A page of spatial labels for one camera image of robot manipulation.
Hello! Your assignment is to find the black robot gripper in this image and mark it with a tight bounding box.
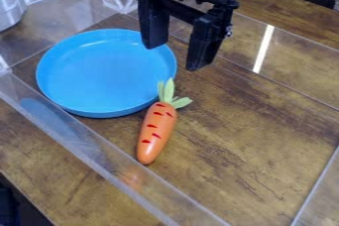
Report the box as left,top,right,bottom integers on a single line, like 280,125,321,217
137,0,239,71

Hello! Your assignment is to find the orange toy carrot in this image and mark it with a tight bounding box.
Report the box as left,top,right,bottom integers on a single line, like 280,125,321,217
136,78,192,165

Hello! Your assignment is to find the blue round plastic tray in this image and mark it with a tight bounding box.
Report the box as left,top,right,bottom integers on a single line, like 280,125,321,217
36,29,177,118

